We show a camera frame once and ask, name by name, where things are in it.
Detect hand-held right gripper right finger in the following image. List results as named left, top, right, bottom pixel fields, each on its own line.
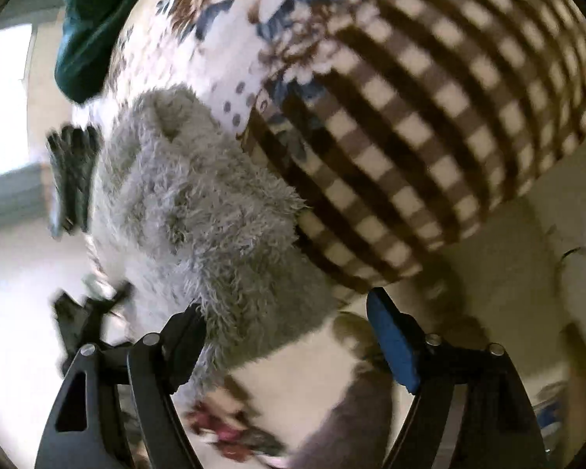
left=366, top=287, right=550, bottom=469

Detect person's fleece clothing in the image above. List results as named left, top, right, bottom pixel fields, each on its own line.
left=290, top=378, right=397, bottom=469

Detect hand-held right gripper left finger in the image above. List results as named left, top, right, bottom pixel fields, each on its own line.
left=34, top=303, right=207, bottom=469

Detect floral blanket with checked border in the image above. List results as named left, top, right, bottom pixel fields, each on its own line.
left=85, top=0, right=586, bottom=300

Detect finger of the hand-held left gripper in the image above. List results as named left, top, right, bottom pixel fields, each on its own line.
left=54, top=283, right=132, bottom=355

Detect teal plush quilt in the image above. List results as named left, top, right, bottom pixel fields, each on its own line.
left=54, top=0, right=168, bottom=105

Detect grey fluffy pants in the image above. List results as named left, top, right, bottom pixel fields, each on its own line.
left=90, top=84, right=343, bottom=401

